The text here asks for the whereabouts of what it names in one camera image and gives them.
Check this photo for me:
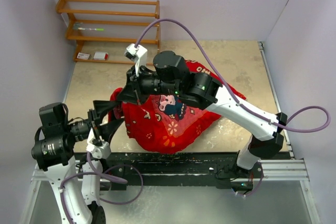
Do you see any red printed pillowcase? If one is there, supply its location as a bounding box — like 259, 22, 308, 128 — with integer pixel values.
108, 59, 247, 154

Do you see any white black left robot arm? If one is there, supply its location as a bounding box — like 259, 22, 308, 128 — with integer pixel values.
31, 100, 123, 223

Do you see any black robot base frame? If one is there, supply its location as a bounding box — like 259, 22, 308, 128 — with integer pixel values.
102, 152, 263, 191

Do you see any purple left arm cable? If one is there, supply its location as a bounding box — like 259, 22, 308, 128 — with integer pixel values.
59, 153, 129, 224

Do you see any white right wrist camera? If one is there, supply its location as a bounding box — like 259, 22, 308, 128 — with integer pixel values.
124, 44, 148, 77

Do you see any wooden shelf rack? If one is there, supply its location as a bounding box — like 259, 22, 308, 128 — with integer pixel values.
56, 0, 160, 62

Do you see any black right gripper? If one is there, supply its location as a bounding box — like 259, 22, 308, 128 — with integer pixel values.
117, 63, 181, 106

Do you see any white red small box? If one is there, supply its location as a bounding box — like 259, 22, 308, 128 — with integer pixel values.
93, 51, 109, 61

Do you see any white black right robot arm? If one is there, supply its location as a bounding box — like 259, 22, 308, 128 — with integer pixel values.
117, 50, 284, 177

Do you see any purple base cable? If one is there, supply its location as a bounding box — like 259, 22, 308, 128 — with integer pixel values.
234, 163, 266, 198
88, 163, 144, 206

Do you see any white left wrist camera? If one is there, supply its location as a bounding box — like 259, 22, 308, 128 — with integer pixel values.
86, 128, 111, 159

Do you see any green white pen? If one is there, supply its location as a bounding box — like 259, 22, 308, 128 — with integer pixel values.
73, 23, 104, 31

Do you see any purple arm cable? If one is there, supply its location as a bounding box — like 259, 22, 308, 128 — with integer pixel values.
134, 18, 331, 132
59, 153, 129, 224

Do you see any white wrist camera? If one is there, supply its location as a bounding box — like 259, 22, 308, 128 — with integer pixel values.
86, 128, 111, 159
124, 44, 148, 77

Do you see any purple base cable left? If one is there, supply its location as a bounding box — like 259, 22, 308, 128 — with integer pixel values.
88, 163, 144, 206

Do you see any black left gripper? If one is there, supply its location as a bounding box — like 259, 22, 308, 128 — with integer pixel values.
62, 99, 124, 146

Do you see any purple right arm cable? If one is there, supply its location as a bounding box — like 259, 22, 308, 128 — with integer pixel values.
134, 18, 331, 132

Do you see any red white card box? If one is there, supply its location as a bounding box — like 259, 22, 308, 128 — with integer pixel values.
76, 52, 90, 60

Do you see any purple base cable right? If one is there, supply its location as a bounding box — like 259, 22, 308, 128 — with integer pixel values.
234, 163, 266, 198

